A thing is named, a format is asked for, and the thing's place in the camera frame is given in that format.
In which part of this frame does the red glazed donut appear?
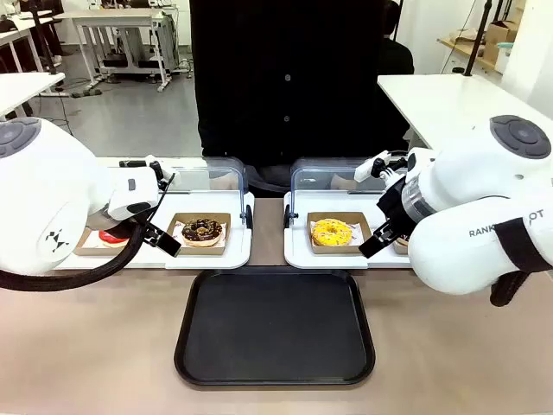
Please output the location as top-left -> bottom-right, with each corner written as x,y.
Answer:
98,228 -> 131,249

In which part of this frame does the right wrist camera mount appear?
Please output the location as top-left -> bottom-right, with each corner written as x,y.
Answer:
353,150 -> 410,183

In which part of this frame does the black plastic serving tray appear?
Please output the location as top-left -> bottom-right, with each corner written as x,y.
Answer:
173,267 -> 377,387

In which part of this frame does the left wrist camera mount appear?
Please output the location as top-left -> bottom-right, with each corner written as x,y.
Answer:
118,154 -> 177,192

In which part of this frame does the brown cardboard shipping box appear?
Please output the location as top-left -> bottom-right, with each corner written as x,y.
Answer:
482,18 -> 522,62

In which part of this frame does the brown cardboard donut box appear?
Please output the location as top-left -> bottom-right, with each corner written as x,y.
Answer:
306,210 -> 373,255
165,211 -> 232,258
72,223 -> 131,258

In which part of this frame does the black right arm cable sleeve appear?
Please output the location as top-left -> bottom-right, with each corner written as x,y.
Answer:
488,217 -> 553,309

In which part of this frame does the black arm cable sleeve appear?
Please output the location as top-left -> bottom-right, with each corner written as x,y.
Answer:
0,222 -> 146,292
488,217 -> 553,309

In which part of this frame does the person in black shirt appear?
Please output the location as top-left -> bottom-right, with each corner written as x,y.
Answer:
188,0 -> 410,199

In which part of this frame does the white height-adjustable desk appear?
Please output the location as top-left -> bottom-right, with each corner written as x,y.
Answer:
50,7 -> 181,93

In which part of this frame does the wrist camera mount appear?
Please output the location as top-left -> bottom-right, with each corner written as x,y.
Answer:
118,154 -> 177,192
353,150 -> 410,183

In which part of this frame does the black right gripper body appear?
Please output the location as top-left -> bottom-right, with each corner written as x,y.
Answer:
376,178 -> 419,235

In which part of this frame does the black left arm cable sleeve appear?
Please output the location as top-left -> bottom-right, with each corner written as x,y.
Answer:
0,222 -> 146,292

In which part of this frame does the black camera stand pole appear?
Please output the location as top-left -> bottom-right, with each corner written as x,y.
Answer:
463,0 -> 492,78
30,10 -> 60,75

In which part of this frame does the large white table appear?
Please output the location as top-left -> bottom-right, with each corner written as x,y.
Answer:
376,72 -> 553,153

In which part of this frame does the yellow sprinkled donut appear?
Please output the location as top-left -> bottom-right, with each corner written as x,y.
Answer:
311,217 -> 353,248

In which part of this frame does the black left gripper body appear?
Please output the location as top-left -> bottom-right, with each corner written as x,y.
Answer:
102,214 -> 150,239

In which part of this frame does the white display tray clear lid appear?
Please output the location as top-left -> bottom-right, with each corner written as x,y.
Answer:
283,155 -> 416,270
55,155 -> 255,271

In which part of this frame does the person in dark clothes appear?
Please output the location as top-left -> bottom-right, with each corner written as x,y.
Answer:
379,0 -> 416,77

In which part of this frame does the wooden shelf board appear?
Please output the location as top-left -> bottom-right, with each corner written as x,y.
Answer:
436,35 -> 498,73

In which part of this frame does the chocolate glazed donut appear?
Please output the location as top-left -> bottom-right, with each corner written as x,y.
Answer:
181,217 -> 226,249

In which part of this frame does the small white table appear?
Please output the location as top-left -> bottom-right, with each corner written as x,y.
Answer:
0,71 -> 67,120

